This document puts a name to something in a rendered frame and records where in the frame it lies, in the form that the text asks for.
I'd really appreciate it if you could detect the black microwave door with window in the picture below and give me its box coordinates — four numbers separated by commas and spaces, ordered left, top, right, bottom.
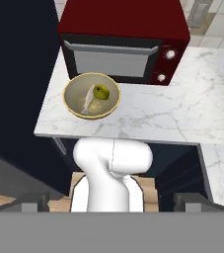
60, 34, 164, 85

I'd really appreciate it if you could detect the yellow-green pear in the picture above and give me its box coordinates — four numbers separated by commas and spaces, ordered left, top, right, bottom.
93, 84, 112, 101

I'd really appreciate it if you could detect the white rounded pillar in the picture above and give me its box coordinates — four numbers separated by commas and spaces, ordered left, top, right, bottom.
70, 136, 154, 213

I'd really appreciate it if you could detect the dark navy fridge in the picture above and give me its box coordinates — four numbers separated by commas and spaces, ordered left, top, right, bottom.
0, 0, 73, 203

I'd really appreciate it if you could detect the yellow-rimmed grey bowl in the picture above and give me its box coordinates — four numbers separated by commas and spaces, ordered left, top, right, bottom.
62, 71, 122, 121

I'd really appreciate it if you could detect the silver fish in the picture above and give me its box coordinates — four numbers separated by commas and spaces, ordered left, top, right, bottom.
80, 84, 97, 116

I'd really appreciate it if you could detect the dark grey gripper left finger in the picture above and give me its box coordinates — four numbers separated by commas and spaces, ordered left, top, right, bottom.
0, 192, 50, 213

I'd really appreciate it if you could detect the grey cupboard handle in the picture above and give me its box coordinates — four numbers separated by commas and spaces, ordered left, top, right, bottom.
54, 137, 68, 156

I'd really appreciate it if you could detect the grey microwave door handle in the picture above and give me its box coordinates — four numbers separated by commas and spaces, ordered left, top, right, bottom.
62, 41, 160, 56

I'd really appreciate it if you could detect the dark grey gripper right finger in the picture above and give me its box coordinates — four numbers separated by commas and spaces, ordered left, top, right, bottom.
173, 192, 224, 213

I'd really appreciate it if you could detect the dark navy counter cupboard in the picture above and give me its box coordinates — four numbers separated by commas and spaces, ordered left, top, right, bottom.
50, 135, 214, 213

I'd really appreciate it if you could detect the red microwave oven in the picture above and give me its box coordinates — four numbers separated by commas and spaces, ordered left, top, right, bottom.
56, 0, 191, 87

